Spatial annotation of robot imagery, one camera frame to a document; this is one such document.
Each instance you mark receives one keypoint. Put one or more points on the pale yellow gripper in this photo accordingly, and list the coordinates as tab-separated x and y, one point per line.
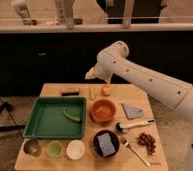
90	74

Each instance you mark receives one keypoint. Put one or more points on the yellow banana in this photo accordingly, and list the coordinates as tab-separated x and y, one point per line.
91	93

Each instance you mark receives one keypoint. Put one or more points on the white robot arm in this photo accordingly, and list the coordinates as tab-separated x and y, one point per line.
172	92

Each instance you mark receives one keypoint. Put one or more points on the white cup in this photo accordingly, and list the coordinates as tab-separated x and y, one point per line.
75	149

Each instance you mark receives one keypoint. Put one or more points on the green plastic cup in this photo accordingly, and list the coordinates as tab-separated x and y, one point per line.
54	149

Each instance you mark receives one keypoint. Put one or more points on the metal cup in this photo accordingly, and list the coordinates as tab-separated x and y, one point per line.
32	147

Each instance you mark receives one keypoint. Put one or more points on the small orange fruit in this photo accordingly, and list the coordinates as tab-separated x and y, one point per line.
106	90

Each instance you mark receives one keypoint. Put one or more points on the orange bowl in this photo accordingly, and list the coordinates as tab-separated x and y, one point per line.
102	110

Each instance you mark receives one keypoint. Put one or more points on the green cucumber piece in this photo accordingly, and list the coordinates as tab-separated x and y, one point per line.
70	116

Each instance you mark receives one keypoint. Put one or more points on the grey blue cloth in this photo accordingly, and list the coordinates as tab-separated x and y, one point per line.
132	112

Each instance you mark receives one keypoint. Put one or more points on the green plastic tray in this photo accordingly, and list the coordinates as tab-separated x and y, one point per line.
47	121

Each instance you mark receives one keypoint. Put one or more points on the black bowl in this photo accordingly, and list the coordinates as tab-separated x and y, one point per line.
114	139

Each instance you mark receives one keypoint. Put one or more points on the metal fork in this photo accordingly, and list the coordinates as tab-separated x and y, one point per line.
125	142

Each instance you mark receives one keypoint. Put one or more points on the blue sponge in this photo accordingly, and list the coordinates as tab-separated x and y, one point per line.
106	145

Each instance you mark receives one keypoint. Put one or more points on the brown grape bunch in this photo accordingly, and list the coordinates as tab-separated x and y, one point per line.
148	141

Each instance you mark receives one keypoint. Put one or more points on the black tripod legs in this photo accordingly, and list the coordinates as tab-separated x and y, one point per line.
6	108

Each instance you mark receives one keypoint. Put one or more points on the white railing shelf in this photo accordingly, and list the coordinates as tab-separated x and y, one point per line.
85	28

